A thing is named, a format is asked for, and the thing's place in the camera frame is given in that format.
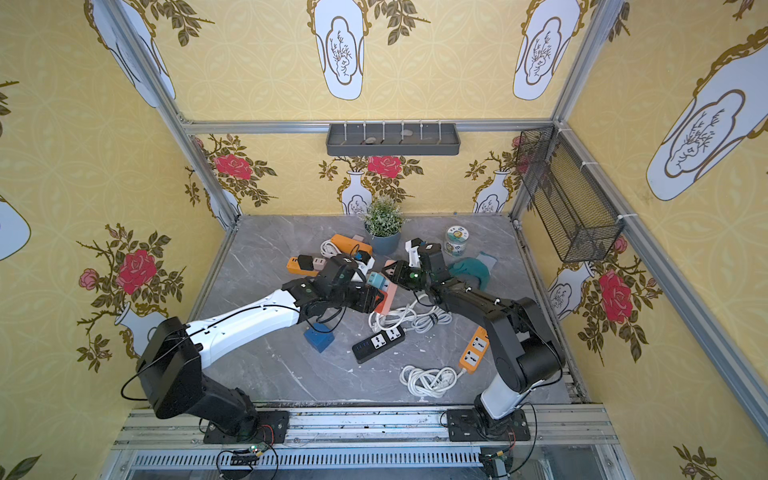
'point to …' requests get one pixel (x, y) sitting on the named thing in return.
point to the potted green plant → (384, 219)
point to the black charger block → (306, 262)
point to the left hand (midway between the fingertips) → (374, 296)
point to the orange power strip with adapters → (293, 266)
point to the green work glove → (473, 266)
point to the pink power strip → (390, 291)
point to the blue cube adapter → (320, 340)
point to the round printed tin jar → (456, 240)
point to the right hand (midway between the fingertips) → (376, 275)
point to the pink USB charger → (319, 263)
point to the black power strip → (377, 343)
